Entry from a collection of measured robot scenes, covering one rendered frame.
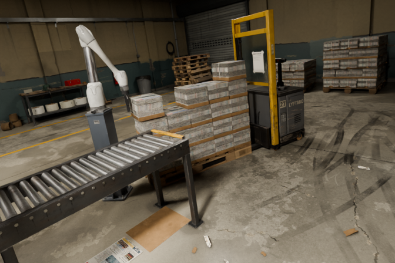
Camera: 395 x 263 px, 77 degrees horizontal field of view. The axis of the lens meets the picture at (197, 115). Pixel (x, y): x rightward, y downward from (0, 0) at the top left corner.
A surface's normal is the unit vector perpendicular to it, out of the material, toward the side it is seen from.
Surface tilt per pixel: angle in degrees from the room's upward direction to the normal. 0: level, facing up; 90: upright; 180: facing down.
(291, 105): 90
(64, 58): 90
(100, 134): 90
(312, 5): 90
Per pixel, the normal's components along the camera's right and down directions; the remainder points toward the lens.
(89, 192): 0.72, 0.09
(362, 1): -0.69, 0.26
